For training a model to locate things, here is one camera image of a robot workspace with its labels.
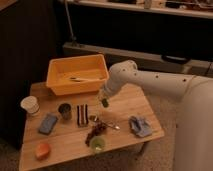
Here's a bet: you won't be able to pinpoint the wooden table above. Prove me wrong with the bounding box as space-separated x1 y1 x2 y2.
19 83 164 171

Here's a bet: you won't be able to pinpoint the metal spoon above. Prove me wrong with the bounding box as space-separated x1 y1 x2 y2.
89 115 120 130

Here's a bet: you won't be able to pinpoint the black handle on shelf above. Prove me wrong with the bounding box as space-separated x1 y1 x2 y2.
161 55 191 64

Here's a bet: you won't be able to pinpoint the orange fruit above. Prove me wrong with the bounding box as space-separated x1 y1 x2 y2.
35 143 51 160

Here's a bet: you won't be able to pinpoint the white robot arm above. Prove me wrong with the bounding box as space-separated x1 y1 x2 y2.
98 60 213 171

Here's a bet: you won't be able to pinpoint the utensil inside yellow bin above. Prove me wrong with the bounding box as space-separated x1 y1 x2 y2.
70 77 100 82

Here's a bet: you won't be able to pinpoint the dark striped block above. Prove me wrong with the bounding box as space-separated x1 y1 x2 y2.
77 104 89 127

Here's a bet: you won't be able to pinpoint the dark red grapes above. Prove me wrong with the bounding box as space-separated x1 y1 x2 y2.
85 123 107 145

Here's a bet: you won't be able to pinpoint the yellow plastic bin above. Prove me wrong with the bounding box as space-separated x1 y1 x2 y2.
46 54 109 95

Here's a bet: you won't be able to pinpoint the white paper cup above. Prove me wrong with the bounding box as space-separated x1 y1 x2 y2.
20 96 39 116

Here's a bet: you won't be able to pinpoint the dark metal cup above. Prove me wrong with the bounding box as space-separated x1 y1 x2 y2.
58 103 71 120

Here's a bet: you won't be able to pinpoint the blue crumpled cloth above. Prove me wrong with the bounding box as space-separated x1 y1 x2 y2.
129 116 152 138

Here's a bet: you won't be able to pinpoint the blue sponge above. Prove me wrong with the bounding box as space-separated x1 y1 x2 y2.
38 114 58 135

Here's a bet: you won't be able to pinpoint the green small bowl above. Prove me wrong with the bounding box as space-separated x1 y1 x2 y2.
89 136 105 154

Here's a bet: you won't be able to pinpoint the metal pole stand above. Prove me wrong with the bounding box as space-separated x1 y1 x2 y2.
64 0 78 46

